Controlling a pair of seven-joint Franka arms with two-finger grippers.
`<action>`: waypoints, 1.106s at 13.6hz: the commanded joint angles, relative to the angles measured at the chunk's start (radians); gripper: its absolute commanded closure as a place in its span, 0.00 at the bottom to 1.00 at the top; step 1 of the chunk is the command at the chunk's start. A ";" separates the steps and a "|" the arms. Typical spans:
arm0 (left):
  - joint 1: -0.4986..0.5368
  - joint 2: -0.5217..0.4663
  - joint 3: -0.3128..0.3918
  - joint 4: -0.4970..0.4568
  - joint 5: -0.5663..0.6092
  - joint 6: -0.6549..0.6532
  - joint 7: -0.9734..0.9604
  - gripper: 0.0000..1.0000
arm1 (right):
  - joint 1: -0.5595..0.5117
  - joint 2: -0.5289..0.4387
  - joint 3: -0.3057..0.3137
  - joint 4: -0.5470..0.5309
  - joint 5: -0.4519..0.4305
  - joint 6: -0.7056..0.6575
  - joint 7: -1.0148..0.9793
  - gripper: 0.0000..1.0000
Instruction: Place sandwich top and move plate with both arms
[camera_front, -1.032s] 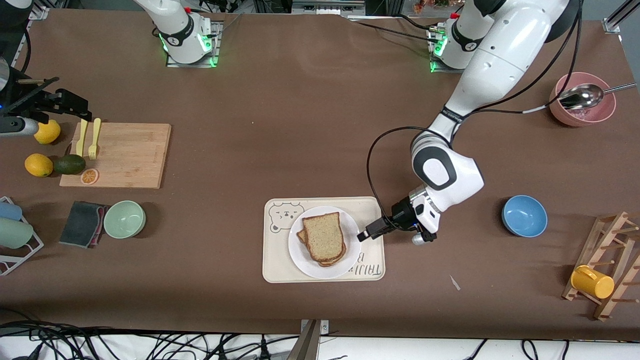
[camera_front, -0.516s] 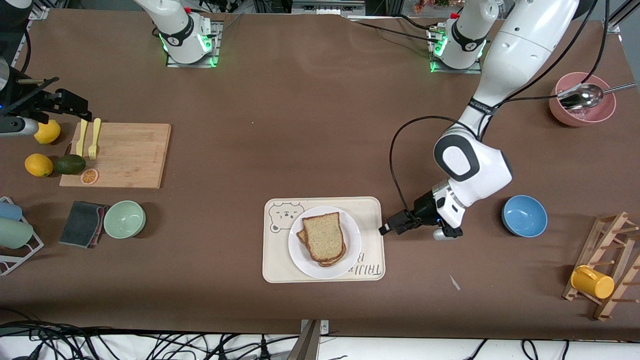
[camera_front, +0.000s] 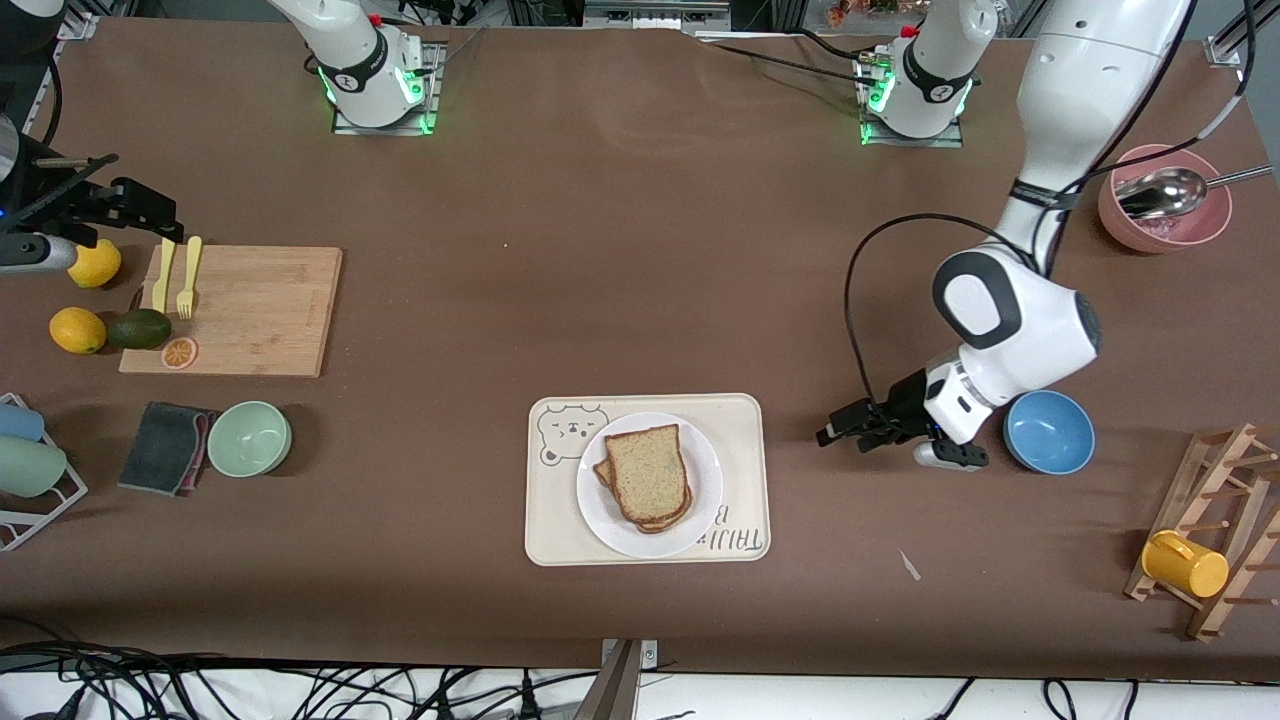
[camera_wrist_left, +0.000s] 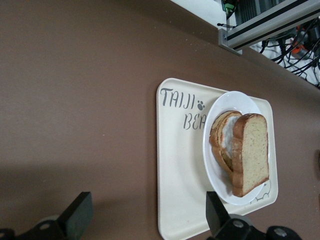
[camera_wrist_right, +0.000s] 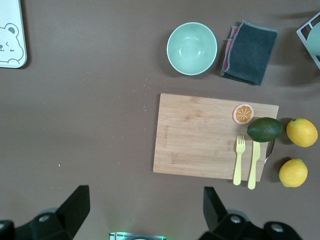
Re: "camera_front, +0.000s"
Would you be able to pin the yellow plastic cup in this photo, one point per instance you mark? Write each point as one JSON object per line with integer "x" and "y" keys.
{"x": 1185, "y": 565}

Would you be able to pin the orange fruit slice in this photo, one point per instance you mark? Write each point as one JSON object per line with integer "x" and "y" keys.
{"x": 180, "y": 353}

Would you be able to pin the metal table edge bracket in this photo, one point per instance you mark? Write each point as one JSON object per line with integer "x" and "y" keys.
{"x": 620, "y": 690}

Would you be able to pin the yellow plastic knife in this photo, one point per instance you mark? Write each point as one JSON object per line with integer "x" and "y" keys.
{"x": 163, "y": 270}

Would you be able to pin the small grey tape scrap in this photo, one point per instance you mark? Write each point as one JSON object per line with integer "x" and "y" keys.
{"x": 909, "y": 565}

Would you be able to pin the blue bowl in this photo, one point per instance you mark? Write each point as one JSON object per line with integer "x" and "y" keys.
{"x": 1055, "y": 438}

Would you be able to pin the brown seeded bread slice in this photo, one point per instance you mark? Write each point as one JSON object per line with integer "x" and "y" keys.
{"x": 650, "y": 475}

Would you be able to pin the dark grey folded cloth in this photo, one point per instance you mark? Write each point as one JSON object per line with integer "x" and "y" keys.
{"x": 160, "y": 450}

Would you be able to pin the yellow lemon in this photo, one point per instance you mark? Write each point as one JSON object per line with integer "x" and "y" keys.
{"x": 77, "y": 331}
{"x": 98, "y": 268}

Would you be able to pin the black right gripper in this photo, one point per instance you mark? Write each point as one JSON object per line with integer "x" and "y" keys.
{"x": 88, "y": 205}

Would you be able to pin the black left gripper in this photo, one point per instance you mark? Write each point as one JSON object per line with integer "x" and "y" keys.
{"x": 906, "y": 401}

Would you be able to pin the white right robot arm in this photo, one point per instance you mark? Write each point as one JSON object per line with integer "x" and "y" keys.
{"x": 345, "y": 30}

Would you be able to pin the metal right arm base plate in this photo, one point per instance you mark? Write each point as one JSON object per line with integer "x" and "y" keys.
{"x": 432, "y": 70}

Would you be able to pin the shiny metal spoon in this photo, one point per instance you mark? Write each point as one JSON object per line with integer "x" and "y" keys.
{"x": 1160, "y": 192}

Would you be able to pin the silver metal box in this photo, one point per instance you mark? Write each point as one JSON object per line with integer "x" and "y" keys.
{"x": 650, "y": 15}

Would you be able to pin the light blue cup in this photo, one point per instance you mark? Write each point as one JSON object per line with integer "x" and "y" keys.
{"x": 20, "y": 422}

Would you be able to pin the wooden cutting board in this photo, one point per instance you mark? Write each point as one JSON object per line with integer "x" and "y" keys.
{"x": 260, "y": 310}

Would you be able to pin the wooden peg rack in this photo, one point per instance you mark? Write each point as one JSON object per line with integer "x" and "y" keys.
{"x": 1185, "y": 480}

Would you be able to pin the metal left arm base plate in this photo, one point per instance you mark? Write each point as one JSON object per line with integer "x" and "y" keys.
{"x": 920, "y": 142}

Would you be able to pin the pale green bowl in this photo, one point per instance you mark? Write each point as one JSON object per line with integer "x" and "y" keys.
{"x": 249, "y": 439}

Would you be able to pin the white round plate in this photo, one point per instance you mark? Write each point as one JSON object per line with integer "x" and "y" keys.
{"x": 600, "y": 510}

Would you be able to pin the dark green avocado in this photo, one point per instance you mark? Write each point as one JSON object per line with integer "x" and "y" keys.
{"x": 140, "y": 330}

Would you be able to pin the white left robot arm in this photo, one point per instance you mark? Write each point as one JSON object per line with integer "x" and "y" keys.
{"x": 1040, "y": 340}

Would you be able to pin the pale green cup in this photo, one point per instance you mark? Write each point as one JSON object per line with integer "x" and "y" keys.
{"x": 30, "y": 467}

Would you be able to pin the aluminium corner bracket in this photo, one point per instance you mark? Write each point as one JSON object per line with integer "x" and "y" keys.
{"x": 1225, "y": 52}
{"x": 78, "y": 26}

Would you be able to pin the pink bowl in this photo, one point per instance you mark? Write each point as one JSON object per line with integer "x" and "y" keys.
{"x": 1210, "y": 230}

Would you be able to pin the yellow plastic fork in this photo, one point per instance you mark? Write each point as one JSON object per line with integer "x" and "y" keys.
{"x": 190, "y": 260}

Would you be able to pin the cream bear print tray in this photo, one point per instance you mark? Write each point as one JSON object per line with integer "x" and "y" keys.
{"x": 555, "y": 535}

